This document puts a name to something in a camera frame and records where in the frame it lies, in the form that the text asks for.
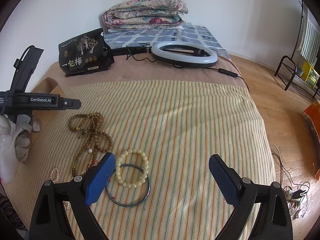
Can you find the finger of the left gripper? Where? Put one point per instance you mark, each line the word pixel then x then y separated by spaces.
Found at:
pixel 66 103

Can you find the white ring light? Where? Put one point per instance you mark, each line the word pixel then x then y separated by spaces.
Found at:
pixel 184 54

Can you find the black metal rack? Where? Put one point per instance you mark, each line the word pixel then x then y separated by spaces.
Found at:
pixel 289 70

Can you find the folded floral quilt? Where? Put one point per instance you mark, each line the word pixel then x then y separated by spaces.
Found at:
pixel 146 14

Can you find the left hand white glove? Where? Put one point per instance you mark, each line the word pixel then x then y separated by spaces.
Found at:
pixel 15 143

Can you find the cardboard box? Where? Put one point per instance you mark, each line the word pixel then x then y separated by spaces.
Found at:
pixel 46 105

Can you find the power strip with cables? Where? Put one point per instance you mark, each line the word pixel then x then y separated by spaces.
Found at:
pixel 297 194

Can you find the orange bag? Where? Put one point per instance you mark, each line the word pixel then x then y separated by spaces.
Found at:
pixel 313 112

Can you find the brown blanket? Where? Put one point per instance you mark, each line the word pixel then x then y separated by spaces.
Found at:
pixel 128 69

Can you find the yellow green box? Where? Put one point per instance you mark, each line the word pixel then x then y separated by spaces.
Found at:
pixel 309 76

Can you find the striped yellow towel mat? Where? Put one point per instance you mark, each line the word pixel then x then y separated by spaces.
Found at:
pixel 162 134

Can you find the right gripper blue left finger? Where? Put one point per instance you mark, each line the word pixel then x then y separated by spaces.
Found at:
pixel 49 219

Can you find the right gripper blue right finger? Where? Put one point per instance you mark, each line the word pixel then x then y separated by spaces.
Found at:
pixel 273 220

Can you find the black snack bag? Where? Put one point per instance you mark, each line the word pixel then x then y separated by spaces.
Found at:
pixel 85 54

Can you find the blue checkered bed sheet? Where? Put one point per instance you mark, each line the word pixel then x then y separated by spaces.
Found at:
pixel 147 37

